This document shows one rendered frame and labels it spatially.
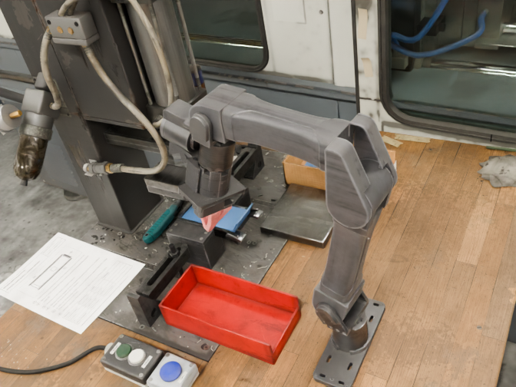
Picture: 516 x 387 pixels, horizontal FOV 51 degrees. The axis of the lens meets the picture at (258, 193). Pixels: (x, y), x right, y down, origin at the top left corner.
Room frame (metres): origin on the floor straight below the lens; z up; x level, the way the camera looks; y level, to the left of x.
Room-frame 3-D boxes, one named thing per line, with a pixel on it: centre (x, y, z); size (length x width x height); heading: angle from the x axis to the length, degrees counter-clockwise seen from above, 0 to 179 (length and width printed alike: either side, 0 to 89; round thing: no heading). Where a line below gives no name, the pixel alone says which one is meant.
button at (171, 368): (0.59, 0.22, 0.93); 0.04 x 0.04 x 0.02
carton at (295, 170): (1.07, -0.21, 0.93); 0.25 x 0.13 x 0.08; 54
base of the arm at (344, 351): (0.59, -0.11, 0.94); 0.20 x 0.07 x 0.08; 144
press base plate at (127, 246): (1.02, 0.17, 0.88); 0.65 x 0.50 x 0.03; 144
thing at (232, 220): (0.92, 0.10, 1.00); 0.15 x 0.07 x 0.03; 54
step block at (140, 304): (0.76, 0.26, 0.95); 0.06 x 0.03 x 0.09; 144
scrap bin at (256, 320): (0.70, 0.10, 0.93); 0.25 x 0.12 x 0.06; 54
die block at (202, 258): (0.96, 0.12, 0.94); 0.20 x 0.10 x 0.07; 144
